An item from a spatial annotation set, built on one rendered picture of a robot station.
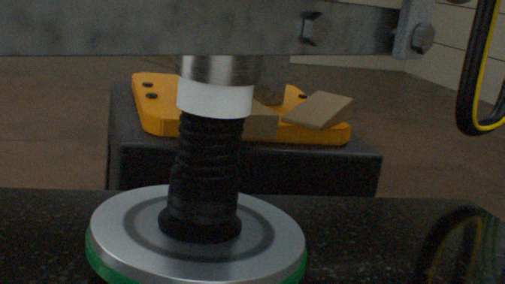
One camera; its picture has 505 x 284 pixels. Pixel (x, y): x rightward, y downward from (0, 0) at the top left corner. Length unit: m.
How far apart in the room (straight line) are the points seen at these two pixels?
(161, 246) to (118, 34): 0.22
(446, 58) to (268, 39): 7.23
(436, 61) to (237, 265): 7.38
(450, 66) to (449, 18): 0.61
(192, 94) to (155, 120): 0.73
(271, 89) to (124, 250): 0.98
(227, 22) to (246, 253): 0.22
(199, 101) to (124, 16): 0.15
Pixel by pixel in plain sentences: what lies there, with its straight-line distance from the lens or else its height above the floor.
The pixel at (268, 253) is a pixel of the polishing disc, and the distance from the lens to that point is 0.55.
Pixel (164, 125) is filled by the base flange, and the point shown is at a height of 0.77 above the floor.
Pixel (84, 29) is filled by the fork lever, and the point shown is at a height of 1.06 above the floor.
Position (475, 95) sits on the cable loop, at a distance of 1.00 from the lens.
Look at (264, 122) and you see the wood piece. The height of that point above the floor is 0.81.
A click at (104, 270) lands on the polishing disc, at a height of 0.84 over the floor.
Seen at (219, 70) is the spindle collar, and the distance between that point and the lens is 0.49.
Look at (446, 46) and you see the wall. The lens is 7.71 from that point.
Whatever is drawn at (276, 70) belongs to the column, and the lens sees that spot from 1.45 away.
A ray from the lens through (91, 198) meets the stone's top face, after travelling 0.76.
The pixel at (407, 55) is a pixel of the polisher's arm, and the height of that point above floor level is 1.04.
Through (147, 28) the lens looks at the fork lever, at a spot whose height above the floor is 1.06.
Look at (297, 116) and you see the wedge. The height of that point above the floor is 0.80.
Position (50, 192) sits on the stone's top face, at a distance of 0.78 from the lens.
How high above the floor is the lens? 1.11
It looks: 17 degrees down
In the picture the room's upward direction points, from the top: 8 degrees clockwise
